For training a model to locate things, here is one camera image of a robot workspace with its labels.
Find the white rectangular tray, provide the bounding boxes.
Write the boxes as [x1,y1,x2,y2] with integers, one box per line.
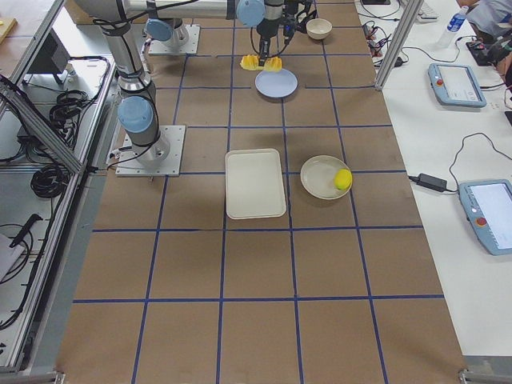
[225,148,286,220]

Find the black power adapter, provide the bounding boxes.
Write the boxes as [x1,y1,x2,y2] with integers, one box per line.
[416,173,447,192]

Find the small cream bowl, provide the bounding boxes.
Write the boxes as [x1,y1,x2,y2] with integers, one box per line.
[306,18,333,40]

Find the blue plate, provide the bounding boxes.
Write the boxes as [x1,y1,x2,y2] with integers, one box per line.
[255,69,298,98]

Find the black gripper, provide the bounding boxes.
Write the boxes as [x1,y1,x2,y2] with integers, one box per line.
[256,0,282,67]

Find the white shallow bowl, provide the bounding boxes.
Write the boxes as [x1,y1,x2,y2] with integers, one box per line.
[300,155,351,200]

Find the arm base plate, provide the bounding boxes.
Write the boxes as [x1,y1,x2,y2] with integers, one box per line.
[148,24,201,56]
[115,125,186,177]

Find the lower teach pendant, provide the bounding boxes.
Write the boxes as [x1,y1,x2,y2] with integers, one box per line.
[458,179,511,256]

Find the plastic water bottle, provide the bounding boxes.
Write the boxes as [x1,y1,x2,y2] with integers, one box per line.
[438,6,469,48]

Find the aluminium frame post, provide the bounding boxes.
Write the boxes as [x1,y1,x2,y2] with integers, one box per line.
[374,0,423,90]

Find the yellow lemon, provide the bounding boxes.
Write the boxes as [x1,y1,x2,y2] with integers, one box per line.
[333,168,353,190]

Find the upper teach pendant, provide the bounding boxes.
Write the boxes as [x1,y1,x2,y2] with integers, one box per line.
[427,63,486,108]

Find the teach pendant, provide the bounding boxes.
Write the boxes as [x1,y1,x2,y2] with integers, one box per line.
[458,179,511,256]
[427,63,486,108]

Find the coiled black cables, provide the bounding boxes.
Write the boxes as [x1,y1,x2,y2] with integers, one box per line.
[49,90,90,130]

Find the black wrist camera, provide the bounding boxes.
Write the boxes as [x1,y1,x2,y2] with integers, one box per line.
[280,1,318,46]

